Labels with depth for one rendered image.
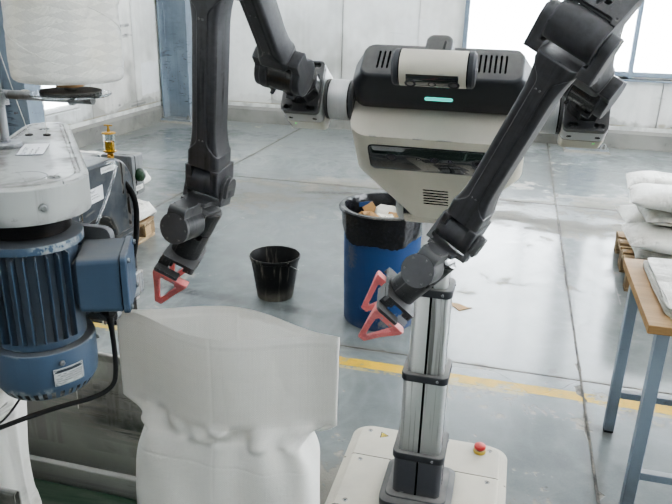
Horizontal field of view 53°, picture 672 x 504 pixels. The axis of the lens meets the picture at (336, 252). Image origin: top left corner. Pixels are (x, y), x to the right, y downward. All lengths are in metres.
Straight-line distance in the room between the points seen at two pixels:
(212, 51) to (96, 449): 1.35
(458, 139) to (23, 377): 0.94
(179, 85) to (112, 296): 9.06
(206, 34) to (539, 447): 2.24
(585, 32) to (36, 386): 0.90
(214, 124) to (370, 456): 1.43
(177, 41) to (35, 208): 9.06
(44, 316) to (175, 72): 9.08
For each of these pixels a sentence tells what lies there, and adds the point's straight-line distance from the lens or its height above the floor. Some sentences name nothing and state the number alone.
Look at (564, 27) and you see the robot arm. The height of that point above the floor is 1.63.
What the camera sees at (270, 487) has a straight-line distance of 1.45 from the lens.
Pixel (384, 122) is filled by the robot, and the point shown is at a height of 1.41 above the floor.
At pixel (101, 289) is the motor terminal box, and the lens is 1.04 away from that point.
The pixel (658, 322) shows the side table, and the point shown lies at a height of 0.75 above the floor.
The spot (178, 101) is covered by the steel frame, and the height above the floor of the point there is 0.26.
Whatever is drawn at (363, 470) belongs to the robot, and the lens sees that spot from 2.27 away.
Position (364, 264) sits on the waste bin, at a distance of 3.51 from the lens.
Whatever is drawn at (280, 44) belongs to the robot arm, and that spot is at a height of 1.57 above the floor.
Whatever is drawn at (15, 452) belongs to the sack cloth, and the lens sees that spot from 1.82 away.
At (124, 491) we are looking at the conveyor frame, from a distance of 2.07.
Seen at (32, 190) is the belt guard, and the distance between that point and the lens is 0.97.
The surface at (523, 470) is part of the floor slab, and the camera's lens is 2.80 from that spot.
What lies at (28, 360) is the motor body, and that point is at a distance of 1.08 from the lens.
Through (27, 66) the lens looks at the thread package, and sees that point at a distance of 1.10.
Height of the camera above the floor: 1.66
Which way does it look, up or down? 20 degrees down
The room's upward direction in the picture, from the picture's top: 1 degrees clockwise
